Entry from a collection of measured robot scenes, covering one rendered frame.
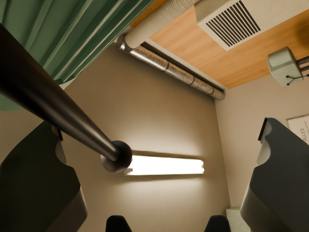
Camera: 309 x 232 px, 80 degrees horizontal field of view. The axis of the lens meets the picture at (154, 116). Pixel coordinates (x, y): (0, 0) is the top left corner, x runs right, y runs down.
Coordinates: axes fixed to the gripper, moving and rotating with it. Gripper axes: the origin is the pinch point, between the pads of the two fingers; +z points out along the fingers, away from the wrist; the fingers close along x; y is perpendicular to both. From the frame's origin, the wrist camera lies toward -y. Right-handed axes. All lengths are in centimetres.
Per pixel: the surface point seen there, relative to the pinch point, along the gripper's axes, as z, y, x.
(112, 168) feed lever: 2.6, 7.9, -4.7
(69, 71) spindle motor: 6.9, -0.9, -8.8
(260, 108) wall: 241, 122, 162
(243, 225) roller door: 133, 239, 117
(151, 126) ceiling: 168, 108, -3
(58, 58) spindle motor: 4.1, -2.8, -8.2
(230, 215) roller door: 147, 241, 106
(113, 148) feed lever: 0.9, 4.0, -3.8
